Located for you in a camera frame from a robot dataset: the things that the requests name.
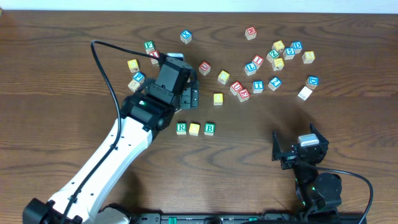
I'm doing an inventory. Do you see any yellow 8 block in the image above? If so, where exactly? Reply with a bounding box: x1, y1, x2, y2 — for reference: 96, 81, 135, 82
302, 51, 315, 64

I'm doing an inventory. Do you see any yellow block with hammer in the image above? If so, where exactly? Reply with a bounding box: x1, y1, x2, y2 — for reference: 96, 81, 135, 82
272, 58, 284, 71

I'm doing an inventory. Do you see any red U block upper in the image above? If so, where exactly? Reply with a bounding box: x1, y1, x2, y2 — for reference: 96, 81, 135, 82
199, 61, 211, 75

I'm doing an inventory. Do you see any red I block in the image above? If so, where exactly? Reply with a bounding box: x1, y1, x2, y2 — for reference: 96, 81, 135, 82
252, 55, 264, 69

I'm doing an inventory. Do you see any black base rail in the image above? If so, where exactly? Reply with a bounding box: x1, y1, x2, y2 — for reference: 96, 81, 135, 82
102, 212, 368, 224

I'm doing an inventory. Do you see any green F block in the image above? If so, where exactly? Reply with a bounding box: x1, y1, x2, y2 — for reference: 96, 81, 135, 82
144, 40, 155, 54

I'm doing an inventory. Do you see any yellow block far left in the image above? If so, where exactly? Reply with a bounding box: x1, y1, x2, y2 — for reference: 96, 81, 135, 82
127, 59, 140, 73

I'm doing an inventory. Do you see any blue 5 block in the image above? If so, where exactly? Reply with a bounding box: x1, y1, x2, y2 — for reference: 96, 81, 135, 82
283, 47, 295, 60

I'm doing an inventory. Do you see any green R block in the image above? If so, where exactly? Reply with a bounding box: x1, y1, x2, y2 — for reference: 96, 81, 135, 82
176, 123, 187, 135

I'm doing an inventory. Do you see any red E block top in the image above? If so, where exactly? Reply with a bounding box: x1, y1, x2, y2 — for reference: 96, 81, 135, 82
245, 27, 257, 40

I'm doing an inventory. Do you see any plain wooden tilted block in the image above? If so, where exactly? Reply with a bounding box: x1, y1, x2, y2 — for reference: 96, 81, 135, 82
297, 86, 313, 101

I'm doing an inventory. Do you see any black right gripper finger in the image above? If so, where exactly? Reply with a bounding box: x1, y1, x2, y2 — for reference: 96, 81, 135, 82
272, 131, 282, 161
310, 123, 329, 145

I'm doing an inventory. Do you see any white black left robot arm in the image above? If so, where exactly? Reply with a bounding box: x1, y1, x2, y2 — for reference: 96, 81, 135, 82
22, 53, 197, 223

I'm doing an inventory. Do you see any blue T block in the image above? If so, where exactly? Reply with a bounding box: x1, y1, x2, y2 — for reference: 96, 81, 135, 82
252, 80, 264, 93

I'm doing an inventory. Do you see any blue D block upper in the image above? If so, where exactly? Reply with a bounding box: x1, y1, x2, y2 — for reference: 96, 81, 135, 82
290, 41, 303, 54

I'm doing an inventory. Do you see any blue D block right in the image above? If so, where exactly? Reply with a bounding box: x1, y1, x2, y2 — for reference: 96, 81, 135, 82
305, 76, 319, 90

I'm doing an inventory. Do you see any yellow o block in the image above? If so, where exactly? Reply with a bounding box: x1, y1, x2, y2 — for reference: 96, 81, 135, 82
218, 70, 230, 85
213, 93, 223, 106
189, 123, 200, 136

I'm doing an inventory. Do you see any red u block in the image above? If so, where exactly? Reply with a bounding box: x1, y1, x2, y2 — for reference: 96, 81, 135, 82
199, 61, 211, 75
230, 81, 243, 96

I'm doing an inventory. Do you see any blue 2 block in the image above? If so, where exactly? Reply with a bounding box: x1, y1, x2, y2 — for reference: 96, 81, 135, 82
268, 77, 282, 91

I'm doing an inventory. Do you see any green B block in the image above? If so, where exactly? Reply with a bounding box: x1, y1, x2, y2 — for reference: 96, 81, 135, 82
204, 123, 215, 136

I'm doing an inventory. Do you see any red E block lower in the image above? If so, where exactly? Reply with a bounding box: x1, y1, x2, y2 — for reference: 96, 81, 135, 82
238, 88, 250, 102

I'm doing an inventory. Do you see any red U block lower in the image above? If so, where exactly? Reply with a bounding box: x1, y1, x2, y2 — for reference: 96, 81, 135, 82
230, 81, 243, 96

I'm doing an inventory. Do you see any blue L block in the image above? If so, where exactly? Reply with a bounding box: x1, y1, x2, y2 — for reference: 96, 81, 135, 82
244, 62, 257, 76

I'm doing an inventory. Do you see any blue d block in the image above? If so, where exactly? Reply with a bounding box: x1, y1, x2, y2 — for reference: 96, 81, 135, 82
305, 76, 319, 90
290, 41, 303, 54

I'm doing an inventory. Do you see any green Z block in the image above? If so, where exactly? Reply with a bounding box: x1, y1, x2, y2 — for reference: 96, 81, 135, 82
266, 49, 279, 63

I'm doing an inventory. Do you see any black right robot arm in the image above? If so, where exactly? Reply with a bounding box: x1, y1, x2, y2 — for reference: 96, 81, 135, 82
272, 124, 342, 222

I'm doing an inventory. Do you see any wooden block red edge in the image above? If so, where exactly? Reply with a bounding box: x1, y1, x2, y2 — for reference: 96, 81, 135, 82
127, 80, 141, 92

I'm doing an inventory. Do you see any yellow block top right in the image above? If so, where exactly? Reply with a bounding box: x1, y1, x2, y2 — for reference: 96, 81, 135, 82
272, 40, 285, 53

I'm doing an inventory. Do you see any blue X block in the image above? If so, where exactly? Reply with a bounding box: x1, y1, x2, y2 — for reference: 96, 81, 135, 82
180, 30, 192, 44

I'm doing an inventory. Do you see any red e block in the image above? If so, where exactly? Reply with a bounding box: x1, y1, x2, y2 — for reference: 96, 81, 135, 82
245, 27, 257, 40
238, 88, 250, 102

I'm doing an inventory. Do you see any blue P block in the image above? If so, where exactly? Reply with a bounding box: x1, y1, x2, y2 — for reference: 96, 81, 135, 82
132, 72, 146, 85

